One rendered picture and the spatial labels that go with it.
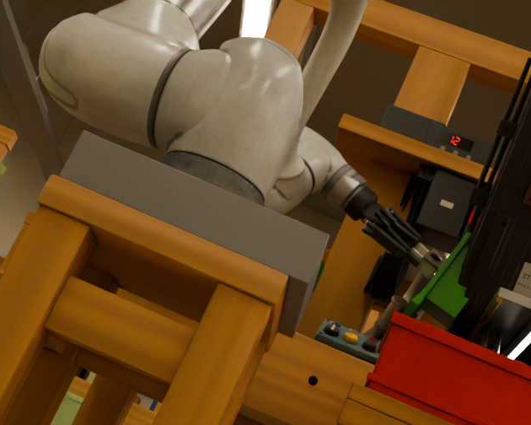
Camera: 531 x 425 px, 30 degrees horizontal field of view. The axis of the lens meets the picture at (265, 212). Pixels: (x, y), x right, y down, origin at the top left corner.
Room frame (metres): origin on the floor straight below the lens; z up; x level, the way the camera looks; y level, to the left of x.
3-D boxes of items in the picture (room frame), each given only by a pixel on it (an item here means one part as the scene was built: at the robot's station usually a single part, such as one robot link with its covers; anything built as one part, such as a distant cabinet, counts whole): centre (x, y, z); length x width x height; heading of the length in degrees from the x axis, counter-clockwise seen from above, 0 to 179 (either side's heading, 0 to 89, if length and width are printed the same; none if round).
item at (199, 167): (1.32, 0.06, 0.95); 0.22 x 0.18 x 0.06; 93
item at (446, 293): (1.90, -0.40, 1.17); 0.13 x 0.12 x 0.20; 80
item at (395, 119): (2.21, -0.24, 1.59); 0.15 x 0.07 x 0.07; 80
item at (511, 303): (1.83, -0.55, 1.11); 0.39 x 0.16 x 0.03; 170
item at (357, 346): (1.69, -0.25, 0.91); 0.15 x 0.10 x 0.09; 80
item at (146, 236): (1.32, 0.08, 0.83); 0.32 x 0.32 x 0.04; 84
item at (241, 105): (1.32, 0.09, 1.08); 0.18 x 0.16 x 0.22; 76
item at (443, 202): (2.17, -0.42, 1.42); 0.17 x 0.12 x 0.15; 80
